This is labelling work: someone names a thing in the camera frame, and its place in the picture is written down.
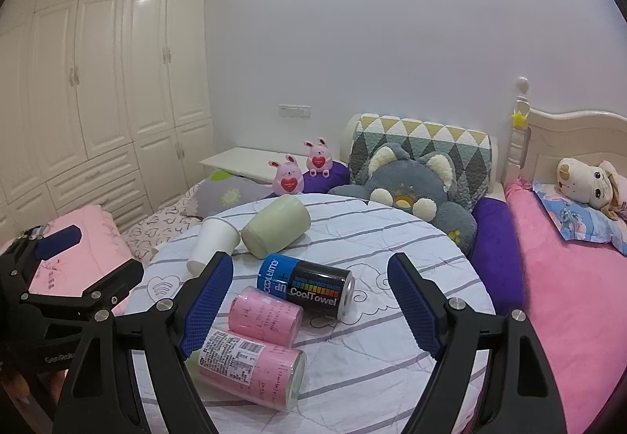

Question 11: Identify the black blue CoolTowel can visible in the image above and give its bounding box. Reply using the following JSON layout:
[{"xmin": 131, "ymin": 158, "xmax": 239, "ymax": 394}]
[{"xmin": 257, "ymin": 254, "xmax": 355, "ymax": 320}]

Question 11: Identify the white paper cup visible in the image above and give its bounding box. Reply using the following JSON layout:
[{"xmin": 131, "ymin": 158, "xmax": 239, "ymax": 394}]
[{"xmin": 187, "ymin": 217, "xmax": 241, "ymax": 277}]

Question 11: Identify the pink cup rear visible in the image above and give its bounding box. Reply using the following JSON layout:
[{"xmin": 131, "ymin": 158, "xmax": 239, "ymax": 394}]
[{"xmin": 227, "ymin": 287, "xmax": 304, "ymax": 348}]

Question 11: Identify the green ceramic cup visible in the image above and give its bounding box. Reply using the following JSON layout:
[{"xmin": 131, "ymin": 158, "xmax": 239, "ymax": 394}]
[{"xmin": 241, "ymin": 195, "xmax": 312, "ymax": 260}]

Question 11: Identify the pink folded quilt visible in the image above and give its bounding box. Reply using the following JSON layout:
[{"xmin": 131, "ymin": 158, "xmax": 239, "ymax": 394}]
[{"xmin": 29, "ymin": 205, "xmax": 133, "ymax": 297}]

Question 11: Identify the pink bed blanket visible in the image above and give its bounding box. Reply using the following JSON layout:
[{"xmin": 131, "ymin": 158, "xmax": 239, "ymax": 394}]
[{"xmin": 505, "ymin": 179, "xmax": 626, "ymax": 433}]

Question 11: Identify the heart pattern sheet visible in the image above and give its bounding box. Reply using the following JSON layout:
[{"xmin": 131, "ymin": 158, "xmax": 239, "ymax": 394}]
[{"xmin": 121, "ymin": 183, "xmax": 201, "ymax": 265}]

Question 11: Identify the grey sun pattern pillow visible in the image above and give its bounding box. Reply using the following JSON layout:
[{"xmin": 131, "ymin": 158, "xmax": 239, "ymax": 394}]
[{"xmin": 186, "ymin": 171, "xmax": 272, "ymax": 218}]

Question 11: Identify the cream wardrobe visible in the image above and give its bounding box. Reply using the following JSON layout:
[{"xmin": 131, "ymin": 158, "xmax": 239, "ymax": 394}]
[{"xmin": 1, "ymin": 0, "xmax": 212, "ymax": 240}]

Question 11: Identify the purple cushion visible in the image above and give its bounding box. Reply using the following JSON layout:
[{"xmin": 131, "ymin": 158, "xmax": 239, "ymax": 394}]
[{"xmin": 286, "ymin": 192, "xmax": 525, "ymax": 325}]

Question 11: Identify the striped round table cloth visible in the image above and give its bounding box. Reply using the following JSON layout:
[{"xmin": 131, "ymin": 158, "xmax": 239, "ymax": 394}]
[{"xmin": 124, "ymin": 195, "xmax": 497, "ymax": 434}]

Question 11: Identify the pink green glass jar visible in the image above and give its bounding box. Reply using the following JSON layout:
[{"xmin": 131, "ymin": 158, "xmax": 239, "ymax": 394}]
[{"xmin": 188, "ymin": 328, "xmax": 306, "ymax": 412}]

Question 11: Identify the blue cartoon pillow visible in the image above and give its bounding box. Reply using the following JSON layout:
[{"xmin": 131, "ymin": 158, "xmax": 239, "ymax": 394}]
[{"xmin": 531, "ymin": 181, "xmax": 626, "ymax": 256}]

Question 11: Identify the white bedside table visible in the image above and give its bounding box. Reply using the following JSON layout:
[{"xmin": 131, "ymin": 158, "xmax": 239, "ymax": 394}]
[{"xmin": 200, "ymin": 147, "xmax": 286, "ymax": 183}]

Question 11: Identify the white dog plush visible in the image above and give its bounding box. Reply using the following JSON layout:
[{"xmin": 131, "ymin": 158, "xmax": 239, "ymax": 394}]
[{"xmin": 557, "ymin": 158, "xmax": 620, "ymax": 211}]

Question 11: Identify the pink bunny plush front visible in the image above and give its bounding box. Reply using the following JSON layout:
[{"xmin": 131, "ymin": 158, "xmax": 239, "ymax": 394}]
[{"xmin": 268, "ymin": 155, "xmax": 304, "ymax": 196}]

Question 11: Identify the pink bunny plush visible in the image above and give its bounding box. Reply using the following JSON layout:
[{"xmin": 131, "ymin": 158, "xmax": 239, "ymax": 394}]
[
  {"xmin": 304, "ymin": 138, "xmax": 333, "ymax": 178},
  {"xmin": 268, "ymin": 155, "xmax": 304, "ymax": 196}
]

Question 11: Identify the grey cat plush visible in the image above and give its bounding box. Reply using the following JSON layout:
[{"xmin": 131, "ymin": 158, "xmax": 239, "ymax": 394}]
[{"xmin": 330, "ymin": 143, "xmax": 477, "ymax": 254}]

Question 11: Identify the triangle pattern quilted cushion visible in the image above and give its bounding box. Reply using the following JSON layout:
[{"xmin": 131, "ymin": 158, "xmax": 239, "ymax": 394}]
[{"xmin": 346, "ymin": 113, "xmax": 497, "ymax": 211}]

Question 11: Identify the cream bed headboard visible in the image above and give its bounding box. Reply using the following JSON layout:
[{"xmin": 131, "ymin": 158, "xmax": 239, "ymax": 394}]
[{"xmin": 502, "ymin": 76, "xmax": 627, "ymax": 187}]

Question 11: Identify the pink bunny plush rear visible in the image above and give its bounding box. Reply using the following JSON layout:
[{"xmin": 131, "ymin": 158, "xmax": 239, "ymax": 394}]
[{"xmin": 304, "ymin": 138, "xmax": 333, "ymax": 178}]

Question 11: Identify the yellow star sticker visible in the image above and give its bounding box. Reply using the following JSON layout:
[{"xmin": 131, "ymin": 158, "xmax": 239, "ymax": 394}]
[{"xmin": 511, "ymin": 109, "xmax": 528, "ymax": 130}]

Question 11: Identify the wall socket panel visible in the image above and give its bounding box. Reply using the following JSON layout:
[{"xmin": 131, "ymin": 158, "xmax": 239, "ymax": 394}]
[{"xmin": 277, "ymin": 105, "xmax": 310, "ymax": 120}]

